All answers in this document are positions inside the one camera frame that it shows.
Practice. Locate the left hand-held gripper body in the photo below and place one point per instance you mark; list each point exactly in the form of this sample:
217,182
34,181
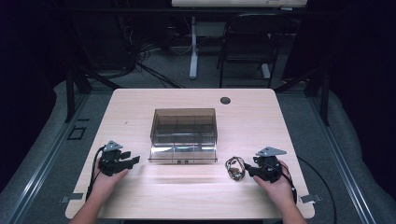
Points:
111,161

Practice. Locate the black folding chair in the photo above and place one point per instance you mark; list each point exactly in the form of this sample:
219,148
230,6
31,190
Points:
253,37

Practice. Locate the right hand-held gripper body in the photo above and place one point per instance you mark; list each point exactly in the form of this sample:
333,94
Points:
268,168

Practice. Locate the transparent brown organizer case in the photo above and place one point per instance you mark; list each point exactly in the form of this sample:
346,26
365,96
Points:
183,124

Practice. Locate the white desk top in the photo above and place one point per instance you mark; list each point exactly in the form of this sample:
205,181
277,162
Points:
239,3

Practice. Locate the white desk leg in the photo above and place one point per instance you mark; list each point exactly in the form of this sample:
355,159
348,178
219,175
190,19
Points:
265,71
194,49

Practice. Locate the black metal stand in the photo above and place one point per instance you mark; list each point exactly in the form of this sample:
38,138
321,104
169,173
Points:
323,93
71,93

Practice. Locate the aluminium floor rail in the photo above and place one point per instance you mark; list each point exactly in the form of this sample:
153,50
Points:
342,161
43,161

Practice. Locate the person's left hand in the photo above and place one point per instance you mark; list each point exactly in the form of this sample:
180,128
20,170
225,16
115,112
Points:
106,183

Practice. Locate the person's right hand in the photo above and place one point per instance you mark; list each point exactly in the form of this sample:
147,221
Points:
278,188

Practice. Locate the grey tape piece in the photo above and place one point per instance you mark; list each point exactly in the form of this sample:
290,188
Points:
72,197
310,198

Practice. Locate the transparent drawer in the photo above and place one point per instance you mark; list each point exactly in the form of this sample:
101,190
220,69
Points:
183,153

